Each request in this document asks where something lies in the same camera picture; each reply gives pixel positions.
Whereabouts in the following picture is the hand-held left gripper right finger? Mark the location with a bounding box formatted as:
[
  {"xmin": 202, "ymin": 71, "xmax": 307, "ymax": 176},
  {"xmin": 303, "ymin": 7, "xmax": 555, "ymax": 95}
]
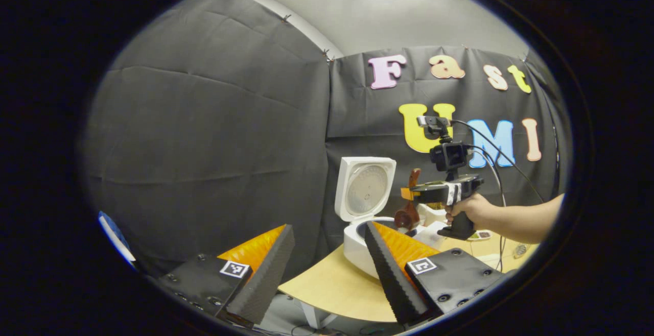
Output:
[{"xmin": 364, "ymin": 220, "xmax": 512, "ymax": 326}]

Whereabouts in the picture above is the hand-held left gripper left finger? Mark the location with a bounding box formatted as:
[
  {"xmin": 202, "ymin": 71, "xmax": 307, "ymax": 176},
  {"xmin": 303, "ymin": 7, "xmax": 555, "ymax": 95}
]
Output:
[{"xmin": 155, "ymin": 224, "xmax": 296, "ymax": 326}]

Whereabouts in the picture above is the brown wooden spoon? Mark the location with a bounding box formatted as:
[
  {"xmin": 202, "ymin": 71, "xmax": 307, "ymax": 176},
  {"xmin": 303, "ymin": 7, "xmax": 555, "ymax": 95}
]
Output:
[{"xmin": 393, "ymin": 167, "xmax": 423, "ymax": 232}]

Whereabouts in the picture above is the white rice cooker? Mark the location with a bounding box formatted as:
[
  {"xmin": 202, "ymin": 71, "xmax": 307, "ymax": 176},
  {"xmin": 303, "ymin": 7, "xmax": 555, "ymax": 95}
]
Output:
[{"xmin": 334, "ymin": 156, "xmax": 446, "ymax": 280}]

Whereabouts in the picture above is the white table leg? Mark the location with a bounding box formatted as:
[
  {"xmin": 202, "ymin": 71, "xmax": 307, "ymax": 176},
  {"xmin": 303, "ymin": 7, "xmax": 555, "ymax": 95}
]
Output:
[{"xmin": 293, "ymin": 297, "xmax": 338, "ymax": 329}]

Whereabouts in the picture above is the blue white panel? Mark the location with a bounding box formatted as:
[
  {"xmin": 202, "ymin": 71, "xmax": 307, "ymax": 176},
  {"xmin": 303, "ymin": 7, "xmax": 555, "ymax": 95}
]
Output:
[{"xmin": 98, "ymin": 210, "xmax": 138, "ymax": 268}]

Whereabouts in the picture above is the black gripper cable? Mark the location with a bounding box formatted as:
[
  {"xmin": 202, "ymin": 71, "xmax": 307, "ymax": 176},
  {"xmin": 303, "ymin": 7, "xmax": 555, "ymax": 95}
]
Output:
[
  {"xmin": 462, "ymin": 145, "xmax": 507, "ymax": 273},
  {"xmin": 450, "ymin": 118, "xmax": 545, "ymax": 204}
]

